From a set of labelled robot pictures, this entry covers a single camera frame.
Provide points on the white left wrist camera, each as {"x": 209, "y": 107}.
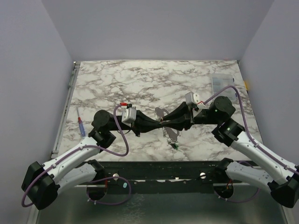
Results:
{"x": 128, "y": 113}

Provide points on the clear plastic screw organizer box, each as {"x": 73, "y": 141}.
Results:
{"x": 219, "y": 81}

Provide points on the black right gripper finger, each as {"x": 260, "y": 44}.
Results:
{"x": 176, "y": 124}
{"x": 180, "y": 113}

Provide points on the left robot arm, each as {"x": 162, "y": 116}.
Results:
{"x": 43, "y": 182}

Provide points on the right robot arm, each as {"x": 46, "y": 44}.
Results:
{"x": 276, "y": 176}

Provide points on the green key tag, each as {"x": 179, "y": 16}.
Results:
{"x": 174, "y": 146}

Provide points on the red blue screwdriver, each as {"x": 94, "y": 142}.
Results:
{"x": 80, "y": 124}

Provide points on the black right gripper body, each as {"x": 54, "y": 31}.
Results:
{"x": 191, "y": 115}

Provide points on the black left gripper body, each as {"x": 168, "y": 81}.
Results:
{"x": 136, "y": 127}

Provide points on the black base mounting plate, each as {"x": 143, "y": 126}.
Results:
{"x": 156, "y": 177}

